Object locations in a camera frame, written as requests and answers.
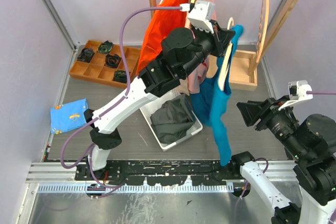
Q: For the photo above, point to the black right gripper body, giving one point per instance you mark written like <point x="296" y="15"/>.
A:
<point x="282" y="122"/>

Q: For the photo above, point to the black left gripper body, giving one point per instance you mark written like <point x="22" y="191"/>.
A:
<point x="207" y="39"/>

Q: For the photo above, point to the cream wooden hanger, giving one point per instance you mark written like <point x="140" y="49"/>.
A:
<point x="224" y="71"/>

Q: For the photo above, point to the orange wavy metal hanger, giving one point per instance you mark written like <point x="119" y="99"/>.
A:
<point x="263" y="26"/>

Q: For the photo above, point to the teal blue t shirt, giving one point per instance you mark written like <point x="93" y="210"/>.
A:
<point x="211" y="101"/>

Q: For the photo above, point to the dark grey t shirt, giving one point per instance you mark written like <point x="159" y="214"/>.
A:
<point x="172" y="120"/>

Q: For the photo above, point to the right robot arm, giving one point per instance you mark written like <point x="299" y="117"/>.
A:
<point x="311" y="144"/>

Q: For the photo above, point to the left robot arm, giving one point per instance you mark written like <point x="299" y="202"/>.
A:
<point x="183" y="50"/>

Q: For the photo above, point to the pink t shirt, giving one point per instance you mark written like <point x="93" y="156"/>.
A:
<point x="194" y="80"/>

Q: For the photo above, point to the orange red t shirt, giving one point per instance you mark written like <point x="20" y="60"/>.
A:
<point x="162" y="23"/>

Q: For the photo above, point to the wooden clothes rack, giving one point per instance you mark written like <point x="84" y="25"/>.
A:
<point x="244" y="69"/>

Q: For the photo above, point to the white plastic basket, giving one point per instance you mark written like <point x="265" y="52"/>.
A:
<point x="148" y="109"/>

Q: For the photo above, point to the rolled dark green sock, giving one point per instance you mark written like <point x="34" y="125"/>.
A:
<point x="120" y="76"/>

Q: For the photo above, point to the rolled black sock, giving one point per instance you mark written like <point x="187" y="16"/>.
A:
<point x="112" y="60"/>

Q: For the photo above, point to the wooden compartment tray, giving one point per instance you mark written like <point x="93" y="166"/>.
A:
<point x="97" y="68"/>

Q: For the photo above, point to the blue patterned cloth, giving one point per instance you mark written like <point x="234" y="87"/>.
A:
<point x="68" y="117"/>

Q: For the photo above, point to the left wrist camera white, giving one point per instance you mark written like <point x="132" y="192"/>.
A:
<point x="199" y="15"/>

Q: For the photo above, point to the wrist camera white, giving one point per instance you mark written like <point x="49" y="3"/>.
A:
<point x="297" y="94"/>
<point x="199" y="15"/>

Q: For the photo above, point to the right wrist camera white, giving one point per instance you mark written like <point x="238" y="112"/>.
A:
<point x="297" y="94"/>

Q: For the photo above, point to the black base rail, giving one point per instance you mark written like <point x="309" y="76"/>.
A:
<point x="166" y="172"/>

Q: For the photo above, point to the white slotted cable duct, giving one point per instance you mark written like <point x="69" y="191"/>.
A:
<point x="48" y="188"/>

